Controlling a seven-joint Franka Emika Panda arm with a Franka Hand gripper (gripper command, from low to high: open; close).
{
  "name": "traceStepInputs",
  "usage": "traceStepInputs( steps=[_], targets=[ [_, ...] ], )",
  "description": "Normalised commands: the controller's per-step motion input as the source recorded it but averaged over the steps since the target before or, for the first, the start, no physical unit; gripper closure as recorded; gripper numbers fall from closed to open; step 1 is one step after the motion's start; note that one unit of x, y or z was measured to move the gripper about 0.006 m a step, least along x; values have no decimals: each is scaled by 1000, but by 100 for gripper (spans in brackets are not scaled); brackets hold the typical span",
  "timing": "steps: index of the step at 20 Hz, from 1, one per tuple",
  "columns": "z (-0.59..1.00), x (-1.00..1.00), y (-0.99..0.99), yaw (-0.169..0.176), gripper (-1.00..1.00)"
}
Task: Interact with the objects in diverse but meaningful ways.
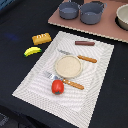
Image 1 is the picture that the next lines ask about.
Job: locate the red toy bell pepper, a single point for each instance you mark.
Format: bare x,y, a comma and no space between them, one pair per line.
57,87

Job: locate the brown stick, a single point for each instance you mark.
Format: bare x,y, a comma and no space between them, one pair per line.
86,43

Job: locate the orange toy bread loaf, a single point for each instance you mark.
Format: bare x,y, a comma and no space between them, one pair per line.
42,38

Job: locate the yellow toy banana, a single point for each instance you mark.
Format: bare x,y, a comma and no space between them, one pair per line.
32,50

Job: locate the round beige plate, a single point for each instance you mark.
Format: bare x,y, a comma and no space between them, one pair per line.
68,66

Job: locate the white striped placemat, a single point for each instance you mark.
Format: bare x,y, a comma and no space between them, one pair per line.
74,105

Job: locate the small grey pot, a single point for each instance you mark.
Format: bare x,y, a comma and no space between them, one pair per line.
68,10

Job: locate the pink wooden board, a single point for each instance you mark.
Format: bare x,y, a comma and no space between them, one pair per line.
107,26

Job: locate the large grey pot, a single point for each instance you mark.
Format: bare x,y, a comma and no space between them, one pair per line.
90,13

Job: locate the cream bowl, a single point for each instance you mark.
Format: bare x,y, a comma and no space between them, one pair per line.
122,14

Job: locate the fork with wooden handle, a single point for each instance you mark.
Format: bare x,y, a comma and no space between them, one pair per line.
54,77

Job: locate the knife with wooden handle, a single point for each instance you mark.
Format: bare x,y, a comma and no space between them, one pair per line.
79,56

